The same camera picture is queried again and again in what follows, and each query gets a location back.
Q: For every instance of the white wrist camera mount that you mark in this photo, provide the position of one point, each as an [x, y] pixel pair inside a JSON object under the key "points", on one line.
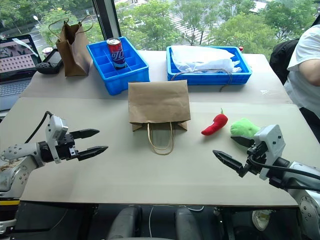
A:
{"points": [[271, 147], [55, 130]]}

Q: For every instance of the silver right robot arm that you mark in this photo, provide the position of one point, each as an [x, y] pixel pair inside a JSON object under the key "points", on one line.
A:
{"points": [[297, 180]]}

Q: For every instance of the green plush toy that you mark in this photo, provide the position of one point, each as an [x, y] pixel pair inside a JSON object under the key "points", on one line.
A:
{"points": [[243, 128]]}

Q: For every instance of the red chili pepper toy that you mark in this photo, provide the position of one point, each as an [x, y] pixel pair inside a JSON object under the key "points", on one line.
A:
{"points": [[216, 124]]}

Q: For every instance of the grey laptop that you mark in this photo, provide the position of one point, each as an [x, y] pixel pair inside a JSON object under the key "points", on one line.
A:
{"points": [[15, 70]]}

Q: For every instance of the black chair back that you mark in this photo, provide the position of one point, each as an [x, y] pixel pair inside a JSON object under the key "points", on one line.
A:
{"points": [[281, 58]]}

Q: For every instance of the black handheld controller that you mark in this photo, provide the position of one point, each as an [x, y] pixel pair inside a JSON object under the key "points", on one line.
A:
{"points": [[50, 63]]}

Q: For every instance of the white plastic bags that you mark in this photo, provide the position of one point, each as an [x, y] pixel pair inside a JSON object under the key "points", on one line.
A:
{"points": [[202, 58]]}

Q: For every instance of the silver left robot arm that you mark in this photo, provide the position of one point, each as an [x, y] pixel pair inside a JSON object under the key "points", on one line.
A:
{"points": [[17, 155]]}

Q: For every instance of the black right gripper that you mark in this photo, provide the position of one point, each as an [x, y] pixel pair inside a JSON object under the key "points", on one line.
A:
{"points": [[253, 160]]}

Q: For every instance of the dark window frame post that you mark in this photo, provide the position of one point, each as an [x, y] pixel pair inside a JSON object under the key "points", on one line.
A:
{"points": [[106, 18]]}

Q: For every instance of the red and blue soda can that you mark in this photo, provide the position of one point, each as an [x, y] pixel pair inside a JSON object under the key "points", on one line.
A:
{"points": [[116, 53]]}

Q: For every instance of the person in white shirt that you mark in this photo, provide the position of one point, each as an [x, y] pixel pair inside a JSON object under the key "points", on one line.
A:
{"points": [[305, 65]]}

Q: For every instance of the flat brown paper bag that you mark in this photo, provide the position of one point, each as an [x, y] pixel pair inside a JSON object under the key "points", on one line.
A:
{"points": [[158, 105]]}

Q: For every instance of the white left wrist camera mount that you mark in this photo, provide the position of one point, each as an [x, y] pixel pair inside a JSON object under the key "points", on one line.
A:
{"points": [[55, 130]]}

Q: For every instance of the blue divided plastic crate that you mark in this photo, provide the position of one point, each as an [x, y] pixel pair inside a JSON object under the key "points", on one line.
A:
{"points": [[117, 63]]}

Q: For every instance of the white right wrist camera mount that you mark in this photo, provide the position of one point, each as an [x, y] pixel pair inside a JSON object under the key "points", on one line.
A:
{"points": [[271, 147]]}

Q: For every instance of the blue shallow plastic crate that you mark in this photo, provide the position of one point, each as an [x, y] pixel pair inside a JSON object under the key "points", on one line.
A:
{"points": [[210, 76]]}

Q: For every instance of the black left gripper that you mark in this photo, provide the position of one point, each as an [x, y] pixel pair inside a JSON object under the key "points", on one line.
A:
{"points": [[65, 148]]}

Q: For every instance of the white sneaker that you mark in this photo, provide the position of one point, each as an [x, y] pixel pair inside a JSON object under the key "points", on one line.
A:
{"points": [[261, 218]]}

